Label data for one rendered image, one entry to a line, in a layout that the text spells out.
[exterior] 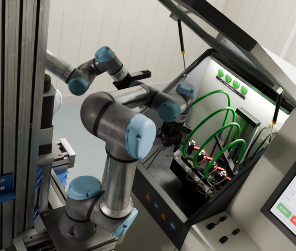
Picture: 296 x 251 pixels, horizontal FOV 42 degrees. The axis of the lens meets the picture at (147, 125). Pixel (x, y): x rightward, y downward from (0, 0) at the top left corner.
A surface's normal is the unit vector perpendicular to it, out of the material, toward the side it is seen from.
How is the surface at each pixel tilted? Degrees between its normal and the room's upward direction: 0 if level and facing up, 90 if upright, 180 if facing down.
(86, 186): 8
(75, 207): 90
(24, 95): 90
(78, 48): 90
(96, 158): 0
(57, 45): 90
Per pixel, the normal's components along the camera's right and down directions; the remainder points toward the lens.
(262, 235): -0.73, -0.01
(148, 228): -0.80, 0.18
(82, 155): 0.22, -0.79
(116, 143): -0.50, 0.54
